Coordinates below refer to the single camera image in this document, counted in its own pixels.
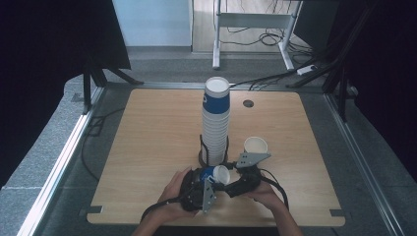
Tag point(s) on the aluminium floor rail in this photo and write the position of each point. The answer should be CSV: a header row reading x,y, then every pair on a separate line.
x,y
55,173
360,157

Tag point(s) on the black curtain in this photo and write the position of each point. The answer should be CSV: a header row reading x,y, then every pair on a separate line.
x,y
49,65
387,82

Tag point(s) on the white metal desk frame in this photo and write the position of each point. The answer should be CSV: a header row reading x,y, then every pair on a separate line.
x,y
252,20

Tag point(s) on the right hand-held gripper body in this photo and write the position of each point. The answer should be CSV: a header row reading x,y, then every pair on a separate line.
x,y
250,159

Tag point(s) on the white power strip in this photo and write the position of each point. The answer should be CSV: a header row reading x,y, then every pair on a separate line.
x,y
307,69

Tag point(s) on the stack of paper cups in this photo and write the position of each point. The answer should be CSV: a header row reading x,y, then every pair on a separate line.
x,y
215,124

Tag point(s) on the pale partition board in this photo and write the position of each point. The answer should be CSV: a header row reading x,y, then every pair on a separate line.
x,y
152,23

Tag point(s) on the person's right hand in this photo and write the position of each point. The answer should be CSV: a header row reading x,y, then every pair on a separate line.
x,y
267,198

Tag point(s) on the black metal stand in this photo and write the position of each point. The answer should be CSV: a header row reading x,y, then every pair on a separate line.
x,y
87,91
342,91

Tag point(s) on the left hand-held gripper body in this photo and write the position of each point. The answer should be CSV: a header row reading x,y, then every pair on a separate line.
x,y
191,195

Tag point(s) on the person's left hand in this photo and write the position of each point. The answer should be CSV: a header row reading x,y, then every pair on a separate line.
x,y
172,196

